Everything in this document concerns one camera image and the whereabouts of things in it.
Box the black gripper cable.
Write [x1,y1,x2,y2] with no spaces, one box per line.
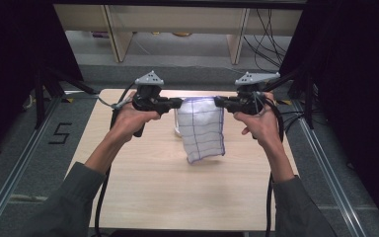
[265,97,285,237]
[93,80,137,237]

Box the light wooden shelf unit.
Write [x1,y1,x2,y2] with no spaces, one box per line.
[53,4,304,66]

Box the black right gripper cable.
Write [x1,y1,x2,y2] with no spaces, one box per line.
[265,97,285,237]

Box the grey cable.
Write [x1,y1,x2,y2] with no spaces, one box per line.
[97,96,133,111]

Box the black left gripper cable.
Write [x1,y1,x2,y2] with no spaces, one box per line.
[93,80,137,237]

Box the aluminium floor rail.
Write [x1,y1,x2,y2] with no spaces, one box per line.
[290,98,369,237]
[0,95,64,237]

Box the black metal stand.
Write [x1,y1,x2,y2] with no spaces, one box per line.
[262,64,319,130]
[34,64,98,130]

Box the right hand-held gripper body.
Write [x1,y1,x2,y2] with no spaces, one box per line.
[234,71,281,117]

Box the bundle of black cables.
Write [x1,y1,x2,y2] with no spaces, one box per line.
[242,8,294,74]

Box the person's right hand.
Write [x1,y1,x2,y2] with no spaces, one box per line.
[233,91,285,151]

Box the black curtain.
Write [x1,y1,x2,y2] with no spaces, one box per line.
[277,0,379,237]
[0,0,85,162]

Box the person's left hand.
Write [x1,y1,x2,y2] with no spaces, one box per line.
[110,91,162,144]

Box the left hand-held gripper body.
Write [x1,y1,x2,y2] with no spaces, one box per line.
[131,69,166,114]

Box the white cloth with purple trim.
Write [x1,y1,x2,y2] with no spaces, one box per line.
[176,96,227,165]

